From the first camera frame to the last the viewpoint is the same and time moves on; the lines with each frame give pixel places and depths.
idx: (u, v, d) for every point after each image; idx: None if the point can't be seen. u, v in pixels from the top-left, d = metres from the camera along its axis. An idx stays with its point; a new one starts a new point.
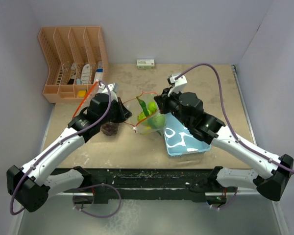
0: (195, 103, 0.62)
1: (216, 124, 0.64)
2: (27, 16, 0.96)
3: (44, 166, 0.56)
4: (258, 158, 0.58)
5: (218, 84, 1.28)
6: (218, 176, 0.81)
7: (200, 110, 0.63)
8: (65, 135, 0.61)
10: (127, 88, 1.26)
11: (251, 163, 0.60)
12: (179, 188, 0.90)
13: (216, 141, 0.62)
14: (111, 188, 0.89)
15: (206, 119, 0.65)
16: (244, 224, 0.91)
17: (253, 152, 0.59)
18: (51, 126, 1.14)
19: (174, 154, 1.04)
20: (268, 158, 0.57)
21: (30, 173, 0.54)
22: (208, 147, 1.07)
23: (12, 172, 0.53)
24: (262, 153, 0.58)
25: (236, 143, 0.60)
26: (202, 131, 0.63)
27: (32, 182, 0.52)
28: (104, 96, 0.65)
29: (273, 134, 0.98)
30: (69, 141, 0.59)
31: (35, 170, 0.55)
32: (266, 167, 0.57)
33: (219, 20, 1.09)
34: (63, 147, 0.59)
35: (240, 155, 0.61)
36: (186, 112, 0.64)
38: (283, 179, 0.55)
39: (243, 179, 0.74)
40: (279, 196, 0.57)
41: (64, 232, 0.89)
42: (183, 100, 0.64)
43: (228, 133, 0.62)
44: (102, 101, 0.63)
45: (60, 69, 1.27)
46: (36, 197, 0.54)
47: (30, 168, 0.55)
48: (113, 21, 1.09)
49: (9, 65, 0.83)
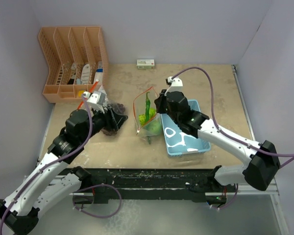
0: (180, 99, 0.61)
1: (202, 119, 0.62)
2: (27, 16, 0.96)
3: (26, 198, 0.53)
4: (237, 145, 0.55)
5: (218, 84, 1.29)
6: (216, 174, 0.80)
7: (184, 105, 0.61)
8: (45, 162, 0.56)
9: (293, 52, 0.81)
10: (127, 88, 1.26)
11: (233, 152, 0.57)
12: (179, 188, 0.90)
13: (200, 133, 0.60)
14: (111, 188, 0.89)
15: (193, 115, 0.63)
16: (243, 224, 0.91)
17: (233, 140, 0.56)
18: (51, 127, 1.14)
19: (174, 154, 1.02)
20: (247, 144, 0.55)
21: (12, 207, 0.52)
22: (208, 147, 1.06)
23: None
24: (242, 140, 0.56)
25: (217, 133, 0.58)
26: (189, 126, 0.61)
27: (13, 218, 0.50)
28: (83, 115, 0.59)
29: (272, 134, 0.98)
30: (49, 170, 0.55)
31: (16, 204, 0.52)
32: (246, 152, 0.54)
33: (219, 20, 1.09)
34: (45, 174, 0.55)
35: (221, 146, 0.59)
36: (173, 107, 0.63)
38: (262, 162, 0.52)
39: (236, 173, 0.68)
40: (265, 184, 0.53)
41: (65, 232, 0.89)
42: (169, 97, 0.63)
43: (210, 124, 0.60)
44: (78, 122, 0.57)
45: (60, 69, 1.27)
46: (23, 225, 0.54)
47: (11, 201, 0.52)
48: (113, 22, 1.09)
49: (10, 65, 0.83)
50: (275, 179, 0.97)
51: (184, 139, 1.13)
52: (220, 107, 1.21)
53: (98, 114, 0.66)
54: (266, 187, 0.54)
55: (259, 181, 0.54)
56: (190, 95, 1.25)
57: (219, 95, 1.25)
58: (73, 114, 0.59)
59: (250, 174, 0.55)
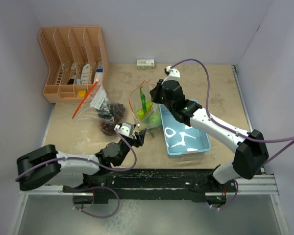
0: (174, 87, 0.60)
1: (195, 108, 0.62)
2: (27, 16, 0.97)
3: (71, 165, 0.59)
4: (226, 132, 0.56)
5: (218, 84, 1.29)
6: (214, 172, 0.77)
7: (178, 94, 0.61)
8: (91, 158, 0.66)
9: (293, 52, 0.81)
10: (127, 88, 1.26)
11: (223, 139, 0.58)
12: (179, 188, 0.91)
13: (192, 121, 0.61)
14: (111, 189, 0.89)
15: (187, 104, 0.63)
16: (243, 224, 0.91)
17: (222, 128, 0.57)
18: (50, 126, 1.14)
19: (173, 154, 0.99)
20: (235, 131, 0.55)
21: (60, 160, 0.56)
22: (208, 147, 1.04)
23: (50, 149, 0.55)
24: (231, 128, 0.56)
25: (208, 121, 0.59)
26: (182, 114, 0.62)
27: (57, 168, 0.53)
28: (116, 148, 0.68)
29: (273, 134, 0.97)
30: (91, 165, 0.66)
31: (64, 161, 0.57)
32: (233, 140, 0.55)
33: (219, 20, 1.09)
34: (87, 166, 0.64)
35: (211, 133, 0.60)
36: (168, 96, 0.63)
38: (249, 150, 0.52)
39: (231, 167, 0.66)
40: (251, 172, 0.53)
41: (65, 232, 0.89)
42: (164, 85, 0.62)
43: (202, 113, 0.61)
44: (109, 154, 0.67)
45: (60, 69, 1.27)
46: (41, 180, 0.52)
47: (62, 156, 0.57)
48: (113, 21, 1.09)
49: (9, 65, 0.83)
50: (275, 179, 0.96)
51: (184, 138, 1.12)
52: (220, 107, 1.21)
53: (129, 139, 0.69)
54: (252, 175, 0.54)
55: (246, 170, 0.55)
56: (190, 94, 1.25)
57: (219, 95, 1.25)
58: (110, 146, 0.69)
59: (238, 162, 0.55)
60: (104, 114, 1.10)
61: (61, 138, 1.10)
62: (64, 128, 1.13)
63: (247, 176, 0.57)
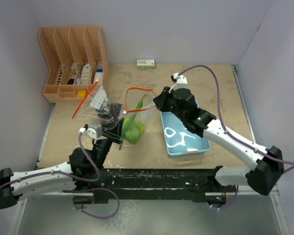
0: (186, 97, 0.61)
1: (208, 118, 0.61)
2: (27, 16, 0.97)
3: (27, 183, 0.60)
4: (244, 148, 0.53)
5: (218, 84, 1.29)
6: (217, 174, 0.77)
7: (191, 104, 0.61)
8: (60, 168, 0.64)
9: (293, 52, 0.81)
10: (127, 88, 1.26)
11: (239, 154, 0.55)
12: (179, 188, 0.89)
13: (206, 133, 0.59)
14: (110, 191, 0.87)
15: (199, 114, 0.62)
16: (244, 224, 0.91)
17: (239, 142, 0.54)
18: (50, 126, 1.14)
19: (173, 154, 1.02)
20: (254, 148, 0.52)
21: (13, 183, 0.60)
22: (208, 147, 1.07)
23: (3, 174, 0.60)
24: (249, 144, 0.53)
25: (224, 134, 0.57)
26: (194, 125, 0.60)
27: (8, 192, 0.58)
28: (78, 155, 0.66)
29: (273, 134, 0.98)
30: (59, 176, 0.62)
31: (18, 182, 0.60)
32: (252, 156, 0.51)
33: (219, 20, 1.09)
34: (53, 177, 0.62)
35: (227, 147, 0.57)
36: (180, 105, 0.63)
38: (268, 168, 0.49)
39: (238, 176, 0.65)
40: (267, 188, 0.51)
41: (65, 232, 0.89)
42: (176, 94, 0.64)
43: (217, 125, 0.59)
44: (73, 165, 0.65)
45: (60, 69, 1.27)
46: (5, 202, 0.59)
47: (16, 178, 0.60)
48: (113, 21, 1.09)
49: (9, 64, 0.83)
50: None
51: (184, 138, 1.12)
52: (220, 107, 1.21)
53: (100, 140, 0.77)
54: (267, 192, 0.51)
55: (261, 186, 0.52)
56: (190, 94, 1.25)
57: (219, 95, 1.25)
58: (75, 153, 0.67)
59: (254, 179, 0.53)
60: (104, 114, 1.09)
61: (61, 139, 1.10)
62: (64, 128, 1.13)
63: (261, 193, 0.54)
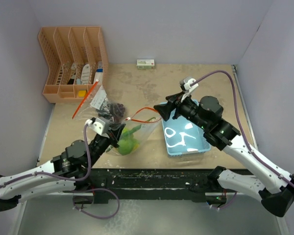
0: (216, 109, 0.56)
1: (231, 131, 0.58)
2: (27, 16, 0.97)
3: (12, 188, 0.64)
4: (268, 173, 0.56)
5: (218, 84, 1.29)
6: (220, 177, 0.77)
7: (218, 117, 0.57)
8: (42, 169, 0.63)
9: (293, 52, 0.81)
10: (127, 88, 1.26)
11: (260, 176, 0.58)
12: (179, 188, 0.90)
13: (228, 149, 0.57)
14: (109, 191, 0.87)
15: (221, 126, 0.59)
16: (243, 224, 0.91)
17: (264, 165, 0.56)
18: (50, 126, 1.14)
19: (174, 154, 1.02)
20: (279, 174, 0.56)
21: None
22: (208, 147, 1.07)
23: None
24: (273, 168, 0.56)
25: (249, 154, 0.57)
26: (215, 137, 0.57)
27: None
28: (81, 148, 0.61)
29: (272, 134, 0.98)
30: (41, 177, 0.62)
31: (4, 188, 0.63)
32: (276, 182, 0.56)
33: (219, 21, 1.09)
34: (36, 179, 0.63)
35: (249, 166, 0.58)
36: (205, 116, 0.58)
38: (291, 196, 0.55)
39: (248, 188, 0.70)
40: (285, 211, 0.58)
41: (64, 232, 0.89)
42: (204, 104, 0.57)
43: (241, 142, 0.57)
44: (73, 154, 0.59)
45: (60, 69, 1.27)
46: None
47: (1, 184, 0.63)
48: (113, 21, 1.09)
49: (9, 64, 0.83)
50: None
51: (184, 138, 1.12)
52: None
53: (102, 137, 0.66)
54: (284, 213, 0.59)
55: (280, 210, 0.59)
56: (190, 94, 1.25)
57: (219, 95, 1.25)
58: (75, 144, 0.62)
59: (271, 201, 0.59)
60: (104, 114, 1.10)
61: (61, 139, 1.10)
62: (64, 128, 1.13)
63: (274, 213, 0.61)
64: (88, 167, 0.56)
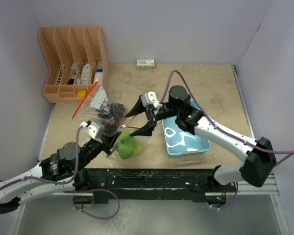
0: (183, 96, 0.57)
1: (199, 115, 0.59)
2: (27, 16, 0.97)
3: (5, 193, 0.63)
4: (233, 141, 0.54)
5: (218, 84, 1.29)
6: (215, 174, 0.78)
7: (188, 104, 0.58)
8: (33, 173, 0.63)
9: (293, 52, 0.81)
10: (127, 88, 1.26)
11: (229, 147, 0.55)
12: (179, 188, 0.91)
13: (197, 129, 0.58)
14: (104, 190, 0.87)
15: (190, 111, 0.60)
16: (244, 224, 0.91)
17: (229, 136, 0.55)
18: (50, 126, 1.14)
19: (174, 154, 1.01)
20: (243, 140, 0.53)
21: None
22: (208, 147, 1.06)
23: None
24: (238, 136, 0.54)
25: (214, 129, 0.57)
26: (185, 122, 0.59)
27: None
28: (73, 151, 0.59)
29: (272, 134, 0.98)
30: (31, 181, 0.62)
31: None
32: (242, 149, 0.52)
33: (219, 21, 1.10)
34: (27, 183, 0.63)
35: (218, 142, 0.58)
36: (175, 104, 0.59)
38: (259, 159, 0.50)
39: (233, 172, 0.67)
40: (261, 181, 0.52)
41: (64, 232, 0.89)
42: (173, 92, 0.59)
43: (206, 121, 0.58)
44: (64, 157, 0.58)
45: (60, 69, 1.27)
46: None
47: None
48: (113, 21, 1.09)
49: (9, 64, 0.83)
50: (275, 179, 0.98)
51: (184, 138, 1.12)
52: (220, 107, 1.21)
53: (93, 141, 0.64)
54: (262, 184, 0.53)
55: (256, 178, 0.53)
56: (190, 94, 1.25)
57: (219, 96, 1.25)
58: (67, 147, 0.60)
59: (246, 171, 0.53)
60: (104, 114, 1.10)
61: (61, 139, 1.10)
62: (64, 128, 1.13)
63: (256, 184, 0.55)
64: (75, 170, 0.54)
